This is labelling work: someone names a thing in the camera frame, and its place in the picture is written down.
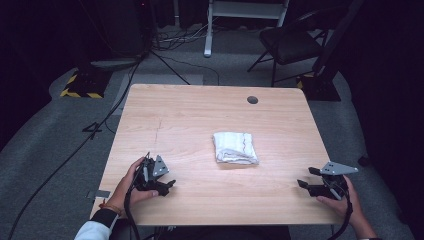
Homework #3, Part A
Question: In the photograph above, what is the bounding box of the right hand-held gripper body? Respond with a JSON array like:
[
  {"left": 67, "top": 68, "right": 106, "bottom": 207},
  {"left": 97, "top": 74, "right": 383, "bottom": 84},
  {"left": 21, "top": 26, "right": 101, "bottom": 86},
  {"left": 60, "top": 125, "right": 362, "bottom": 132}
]
[{"left": 308, "top": 161, "right": 360, "bottom": 201}]

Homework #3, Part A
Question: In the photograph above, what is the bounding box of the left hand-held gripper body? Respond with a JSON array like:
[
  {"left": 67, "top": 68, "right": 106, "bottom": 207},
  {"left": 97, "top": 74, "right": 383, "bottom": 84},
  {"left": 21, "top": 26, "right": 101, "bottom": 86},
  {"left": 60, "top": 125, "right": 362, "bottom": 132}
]
[{"left": 134, "top": 152, "right": 170, "bottom": 193}]

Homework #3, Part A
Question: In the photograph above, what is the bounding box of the white towel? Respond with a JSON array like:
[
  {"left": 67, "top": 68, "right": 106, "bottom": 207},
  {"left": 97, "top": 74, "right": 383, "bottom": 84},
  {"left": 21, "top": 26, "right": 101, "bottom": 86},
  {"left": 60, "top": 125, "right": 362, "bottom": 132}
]
[{"left": 212, "top": 131, "right": 260, "bottom": 166}]

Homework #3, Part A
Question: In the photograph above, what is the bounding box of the person's left hand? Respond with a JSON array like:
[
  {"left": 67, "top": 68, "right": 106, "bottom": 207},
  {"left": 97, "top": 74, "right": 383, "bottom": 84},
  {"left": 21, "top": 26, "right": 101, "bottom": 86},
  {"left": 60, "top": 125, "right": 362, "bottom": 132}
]
[{"left": 105, "top": 156, "right": 160, "bottom": 213}]

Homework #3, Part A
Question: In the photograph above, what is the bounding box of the person's right hand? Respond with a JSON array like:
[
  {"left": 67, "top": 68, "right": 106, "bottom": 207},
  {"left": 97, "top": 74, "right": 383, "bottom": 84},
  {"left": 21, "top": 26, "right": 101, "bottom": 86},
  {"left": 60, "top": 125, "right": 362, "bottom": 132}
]
[{"left": 315, "top": 175, "right": 363, "bottom": 223}]

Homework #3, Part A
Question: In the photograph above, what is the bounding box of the person's dark clothing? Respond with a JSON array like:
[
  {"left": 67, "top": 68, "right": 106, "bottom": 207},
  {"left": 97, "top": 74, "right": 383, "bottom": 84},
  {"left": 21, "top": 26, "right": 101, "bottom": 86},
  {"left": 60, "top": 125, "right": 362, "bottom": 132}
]
[{"left": 109, "top": 218, "right": 292, "bottom": 240}]

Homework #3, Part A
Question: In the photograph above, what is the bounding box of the striped-edge black stand base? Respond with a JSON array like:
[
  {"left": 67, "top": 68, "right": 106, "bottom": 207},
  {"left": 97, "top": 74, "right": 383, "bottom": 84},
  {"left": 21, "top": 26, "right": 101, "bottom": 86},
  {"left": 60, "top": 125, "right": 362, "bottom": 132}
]
[
  {"left": 295, "top": 73, "right": 342, "bottom": 102},
  {"left": 59, "top": 68, "right": 113, "bottom": 100}
]

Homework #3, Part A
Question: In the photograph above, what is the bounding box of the thin black tripod leg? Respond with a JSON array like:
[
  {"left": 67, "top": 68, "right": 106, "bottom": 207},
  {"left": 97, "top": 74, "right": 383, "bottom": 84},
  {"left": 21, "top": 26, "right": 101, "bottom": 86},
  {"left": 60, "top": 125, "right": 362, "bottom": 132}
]
[{"left": 149, "top": 49, "right": 192, "bottom": 86}]

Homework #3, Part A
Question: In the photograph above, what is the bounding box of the black folding chair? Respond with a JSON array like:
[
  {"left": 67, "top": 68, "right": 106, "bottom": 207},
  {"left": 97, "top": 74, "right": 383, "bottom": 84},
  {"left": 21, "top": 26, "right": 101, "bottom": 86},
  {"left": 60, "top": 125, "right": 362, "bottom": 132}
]
[{"left": 247, "top": 9, "right": 331, "bottom": 88}]

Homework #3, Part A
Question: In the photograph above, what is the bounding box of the black slanted stand pole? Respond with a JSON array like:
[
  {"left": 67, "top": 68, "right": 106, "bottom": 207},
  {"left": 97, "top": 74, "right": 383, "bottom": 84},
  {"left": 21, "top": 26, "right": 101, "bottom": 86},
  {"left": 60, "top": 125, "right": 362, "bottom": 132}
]
[{"left": 313, "top": 0, "right": 366, "bottom": 79}]

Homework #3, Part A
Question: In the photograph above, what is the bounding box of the dark cabinet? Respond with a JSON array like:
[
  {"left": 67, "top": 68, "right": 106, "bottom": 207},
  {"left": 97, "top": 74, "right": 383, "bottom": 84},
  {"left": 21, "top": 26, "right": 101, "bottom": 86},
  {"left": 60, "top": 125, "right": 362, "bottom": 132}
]
[{"left": 88, "top": 0, "right": 156, "bottom": 66}]

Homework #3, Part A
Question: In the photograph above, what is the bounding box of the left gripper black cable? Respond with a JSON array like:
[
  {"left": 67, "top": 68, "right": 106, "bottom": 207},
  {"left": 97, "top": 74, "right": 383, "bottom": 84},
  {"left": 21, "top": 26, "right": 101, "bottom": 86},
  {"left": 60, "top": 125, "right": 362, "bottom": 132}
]
[{"left": 123, "top": 151, "right": 151, "bottom": 240}]

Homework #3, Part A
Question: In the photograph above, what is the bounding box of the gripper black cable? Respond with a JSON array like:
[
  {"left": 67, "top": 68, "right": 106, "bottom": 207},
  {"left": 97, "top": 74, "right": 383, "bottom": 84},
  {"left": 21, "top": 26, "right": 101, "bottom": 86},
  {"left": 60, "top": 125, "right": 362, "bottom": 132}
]
[
  {"left": 123, "top": 151, "right": 151, "bottom": 240},
  {"left": 328, "top": 191, "right": 354, "bottom": 240}
]

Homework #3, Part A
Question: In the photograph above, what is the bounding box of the orange bracelet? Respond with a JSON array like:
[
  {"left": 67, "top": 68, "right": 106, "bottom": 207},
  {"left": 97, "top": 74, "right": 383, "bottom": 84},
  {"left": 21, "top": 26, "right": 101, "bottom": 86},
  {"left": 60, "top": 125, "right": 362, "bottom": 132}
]
[{"left": 98, "top": 199, "right": 124, "bottom": 216}]

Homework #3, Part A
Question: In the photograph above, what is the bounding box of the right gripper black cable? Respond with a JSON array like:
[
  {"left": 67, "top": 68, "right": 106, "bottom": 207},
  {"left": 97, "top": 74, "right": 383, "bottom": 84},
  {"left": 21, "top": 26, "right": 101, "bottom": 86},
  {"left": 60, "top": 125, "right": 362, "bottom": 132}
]
[{"left": 328, "top": 191, "right": 354, "bottom": 240}]

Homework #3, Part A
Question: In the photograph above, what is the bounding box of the long black floor cable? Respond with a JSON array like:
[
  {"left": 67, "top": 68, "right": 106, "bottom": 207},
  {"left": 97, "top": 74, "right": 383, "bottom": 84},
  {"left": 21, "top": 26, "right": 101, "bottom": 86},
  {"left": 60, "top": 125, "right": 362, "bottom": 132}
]
[{"left": 6, "top": 56, "right": 144, "bottom": 240}]

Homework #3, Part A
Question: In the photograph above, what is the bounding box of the bundle of floor cables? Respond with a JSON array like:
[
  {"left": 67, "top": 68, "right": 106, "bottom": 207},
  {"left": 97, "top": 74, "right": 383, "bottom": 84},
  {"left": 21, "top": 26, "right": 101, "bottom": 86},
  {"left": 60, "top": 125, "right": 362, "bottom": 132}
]
[{"left": 151, "top": 19, "right": 218, "bottom": 53}]

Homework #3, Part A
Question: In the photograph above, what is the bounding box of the white metal desk frame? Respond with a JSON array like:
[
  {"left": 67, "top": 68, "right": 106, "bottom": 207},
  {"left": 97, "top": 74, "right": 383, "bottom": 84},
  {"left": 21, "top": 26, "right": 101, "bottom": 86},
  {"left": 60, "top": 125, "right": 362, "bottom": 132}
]
[{"left": 203, "top": 0, "right": 290, "bottom": 58}]

